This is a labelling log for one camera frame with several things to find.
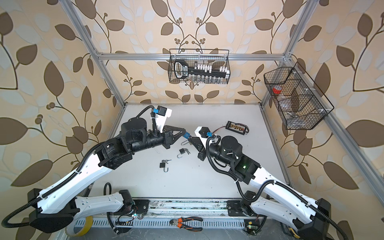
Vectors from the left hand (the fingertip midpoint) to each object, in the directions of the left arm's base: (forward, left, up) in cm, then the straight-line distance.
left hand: (186, 131), depth 56 cm
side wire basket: (+22, -55, -5) cm, 60 cm away
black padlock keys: (+5, +15, -40) cm, 43 cm away
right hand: (+1, -2, -8) cm, 8 cm away
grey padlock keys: (+12, +3, -39) cm, 41 cm away
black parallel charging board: (+31, -32, -39) cm, 59 cm away
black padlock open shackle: (+2, +17, -40) cm, 44 cm away
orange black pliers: (-26, +4, -39) cm, 47 cm away
